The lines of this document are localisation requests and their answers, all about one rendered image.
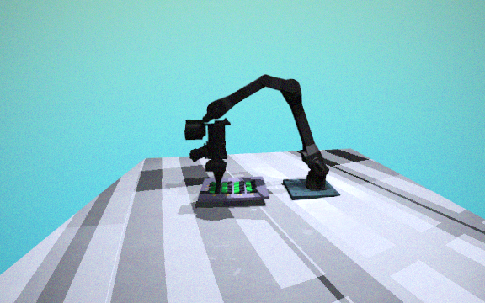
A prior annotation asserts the lavender switch panel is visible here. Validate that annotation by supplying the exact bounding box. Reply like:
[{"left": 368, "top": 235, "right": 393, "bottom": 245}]
[{"left": 198, "top": 176, "right": 269, "bottom": 206}]

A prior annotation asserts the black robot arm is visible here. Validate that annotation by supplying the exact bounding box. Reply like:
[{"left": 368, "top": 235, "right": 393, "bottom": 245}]
[{"left": 184, "top": 74, "right": 329, "bottom": 191}]

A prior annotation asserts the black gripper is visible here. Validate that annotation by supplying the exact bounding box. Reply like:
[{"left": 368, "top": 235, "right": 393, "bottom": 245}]
[{"left": 205, "top": 139, "right": 227, "bottom": 185}]

